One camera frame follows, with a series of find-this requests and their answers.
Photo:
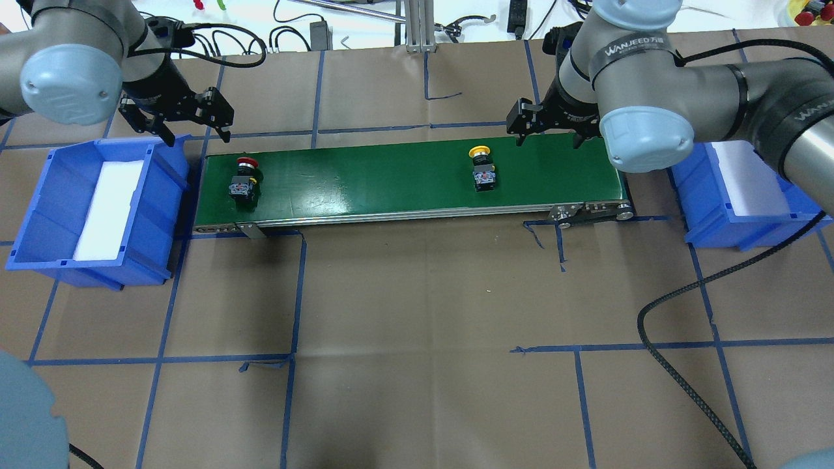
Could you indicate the left blue plastic bin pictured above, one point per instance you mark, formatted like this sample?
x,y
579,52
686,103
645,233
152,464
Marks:
x,y
57,212

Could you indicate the yellow push button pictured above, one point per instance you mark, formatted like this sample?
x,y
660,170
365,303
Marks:
x,y
484,172

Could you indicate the black power adapter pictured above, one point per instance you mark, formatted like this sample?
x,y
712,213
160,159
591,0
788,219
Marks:
x,y
320,36

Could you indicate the green conveyor belt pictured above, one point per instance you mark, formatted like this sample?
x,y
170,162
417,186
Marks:
x,y
417,181

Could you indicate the white foam pad bin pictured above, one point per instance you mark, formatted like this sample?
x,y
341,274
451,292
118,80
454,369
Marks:
x,y
752,186
106,221

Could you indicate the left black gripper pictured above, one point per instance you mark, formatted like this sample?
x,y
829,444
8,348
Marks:
x,y
161,84

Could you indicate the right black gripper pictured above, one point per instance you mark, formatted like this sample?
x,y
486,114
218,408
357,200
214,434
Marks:
x,y
565,112

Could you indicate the red push button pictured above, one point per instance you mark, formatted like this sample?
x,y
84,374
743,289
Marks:
x,y
244,186

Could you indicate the yellow plate of buttons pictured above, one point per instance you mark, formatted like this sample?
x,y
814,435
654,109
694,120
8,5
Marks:
x,y
807,13

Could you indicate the blue plastic bin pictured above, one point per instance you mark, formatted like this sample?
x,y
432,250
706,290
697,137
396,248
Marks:
x,y
709,218
57,212

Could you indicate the aluminium frame post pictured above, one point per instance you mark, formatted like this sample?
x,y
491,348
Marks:
x,y
420,26

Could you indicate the white foam pad right bin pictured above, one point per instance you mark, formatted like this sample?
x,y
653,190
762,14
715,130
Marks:
x,y
752,186

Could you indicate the white foam pad left bin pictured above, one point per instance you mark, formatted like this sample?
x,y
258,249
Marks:
x,y
106,221

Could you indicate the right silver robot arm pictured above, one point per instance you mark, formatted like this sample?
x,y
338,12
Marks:
x,y
621,79

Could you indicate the right blue plastic bin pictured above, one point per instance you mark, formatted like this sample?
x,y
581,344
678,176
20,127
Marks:
x,y
709,218

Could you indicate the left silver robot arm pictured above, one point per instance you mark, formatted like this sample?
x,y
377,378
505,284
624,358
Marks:
x,y
82,61

